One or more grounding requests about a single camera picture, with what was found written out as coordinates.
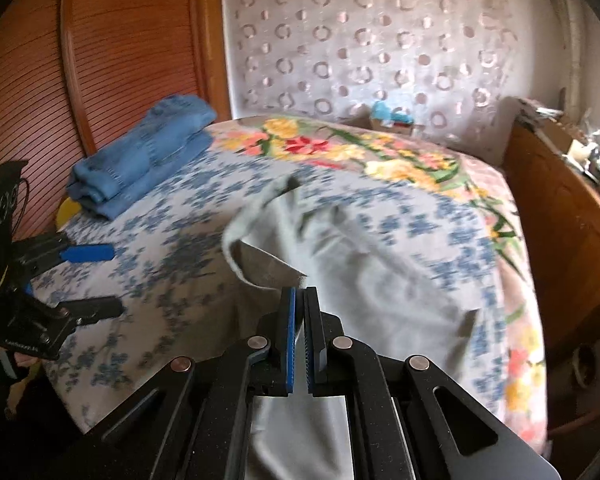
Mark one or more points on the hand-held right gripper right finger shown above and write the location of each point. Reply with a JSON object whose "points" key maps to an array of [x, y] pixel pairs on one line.
{"points": [[311, 345]]}

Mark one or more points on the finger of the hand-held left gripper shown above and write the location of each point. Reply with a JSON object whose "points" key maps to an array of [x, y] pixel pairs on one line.
{"points": [[87, 253], [97, 309]]}

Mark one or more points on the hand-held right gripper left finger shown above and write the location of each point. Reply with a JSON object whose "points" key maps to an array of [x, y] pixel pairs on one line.
{"points": [[291, 340]]}

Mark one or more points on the grey pants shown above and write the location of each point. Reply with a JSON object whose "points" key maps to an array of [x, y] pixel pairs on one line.
{"points": [[360, 280]]}

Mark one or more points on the yellow round object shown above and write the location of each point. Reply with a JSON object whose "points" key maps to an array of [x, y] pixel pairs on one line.
{"points": [[66, 212]]}

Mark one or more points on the floral printed blanket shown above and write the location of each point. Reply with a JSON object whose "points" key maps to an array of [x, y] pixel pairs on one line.
{"points": [[180, 240]]}

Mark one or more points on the folded blue jeans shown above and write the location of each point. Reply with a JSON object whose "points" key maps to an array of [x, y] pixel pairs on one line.
{"points": [[140, 155]]}

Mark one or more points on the wooden louvered wardrobe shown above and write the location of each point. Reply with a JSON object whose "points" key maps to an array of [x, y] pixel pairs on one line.
{"points": [[120, 50]]}

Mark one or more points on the wooden cabinet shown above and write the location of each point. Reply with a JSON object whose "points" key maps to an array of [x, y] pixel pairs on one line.
{"points": [[565, 240]]}

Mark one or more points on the sheer circle-patterned curtain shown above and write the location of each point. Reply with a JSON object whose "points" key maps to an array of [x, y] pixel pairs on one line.
{"points": [[380, 50]]}

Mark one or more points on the stack of papers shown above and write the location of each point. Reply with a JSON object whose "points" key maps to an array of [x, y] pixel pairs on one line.
{"points": [[535, 110]]}

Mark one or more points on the open cardboard box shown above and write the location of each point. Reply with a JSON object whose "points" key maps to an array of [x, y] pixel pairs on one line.
{"points": [[567, 137]]}

